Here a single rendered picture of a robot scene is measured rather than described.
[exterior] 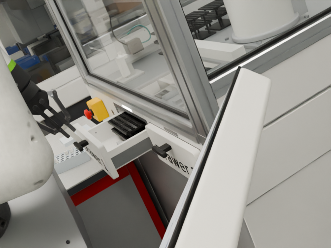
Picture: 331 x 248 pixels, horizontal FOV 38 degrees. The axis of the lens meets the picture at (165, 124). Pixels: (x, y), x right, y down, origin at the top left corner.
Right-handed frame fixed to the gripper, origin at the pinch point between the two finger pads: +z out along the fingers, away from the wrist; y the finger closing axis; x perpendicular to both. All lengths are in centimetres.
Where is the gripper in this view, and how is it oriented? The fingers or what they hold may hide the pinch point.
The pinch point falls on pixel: (72, 134)
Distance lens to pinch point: 148.7
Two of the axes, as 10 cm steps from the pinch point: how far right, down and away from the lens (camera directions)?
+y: -6.6, 7.4, -1.3
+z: 6.3, 6.4, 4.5
